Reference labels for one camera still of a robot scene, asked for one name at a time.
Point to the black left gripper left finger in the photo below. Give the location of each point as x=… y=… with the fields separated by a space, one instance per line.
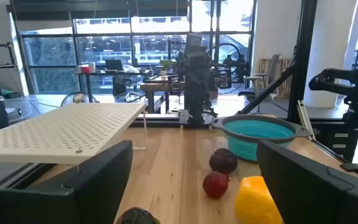
x=73 y=202

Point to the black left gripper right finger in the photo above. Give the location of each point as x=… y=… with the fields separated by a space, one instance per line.
x=306 y=202

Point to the yellow bell pepper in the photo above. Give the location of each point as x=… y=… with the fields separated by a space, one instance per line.
x=253 y=202

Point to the green avocado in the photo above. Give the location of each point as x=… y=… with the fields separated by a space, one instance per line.
x=138 y=217

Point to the teal collapsible bowl grey rim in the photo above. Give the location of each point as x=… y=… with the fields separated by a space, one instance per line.
x=253 y=129

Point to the small red round fruit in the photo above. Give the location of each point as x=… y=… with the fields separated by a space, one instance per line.
x=215 y=185

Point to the dark purple round fruit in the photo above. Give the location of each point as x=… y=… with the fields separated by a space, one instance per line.
x=223 y=160

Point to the black drawer cabinet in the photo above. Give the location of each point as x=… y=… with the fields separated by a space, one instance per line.
x=337 y=140

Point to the round floor fan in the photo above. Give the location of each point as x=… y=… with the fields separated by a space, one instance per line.
x=79 y=98

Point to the light wood panel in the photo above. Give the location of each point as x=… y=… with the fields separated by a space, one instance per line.
x=283 y=77

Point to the black office chair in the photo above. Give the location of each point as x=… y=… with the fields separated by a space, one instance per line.
x=129 y=84

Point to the grey office chair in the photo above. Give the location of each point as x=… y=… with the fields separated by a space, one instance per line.
x=267 y=74

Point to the red cup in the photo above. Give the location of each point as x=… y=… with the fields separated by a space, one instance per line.
x=85 y=69

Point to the black office desk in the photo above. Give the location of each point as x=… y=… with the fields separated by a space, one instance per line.
x=110 y=73

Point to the white cup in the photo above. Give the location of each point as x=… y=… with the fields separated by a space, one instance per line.
x=92 y=67

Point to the wooden desk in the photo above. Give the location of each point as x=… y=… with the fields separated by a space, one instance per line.
x=154 y=87

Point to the black laptop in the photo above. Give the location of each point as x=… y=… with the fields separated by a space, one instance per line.
x=114 y=64

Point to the white building pillar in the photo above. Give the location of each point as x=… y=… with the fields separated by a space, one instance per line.
x=328 y=53

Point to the green lamp shade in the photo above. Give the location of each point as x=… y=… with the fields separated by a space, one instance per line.
x=166 y=63

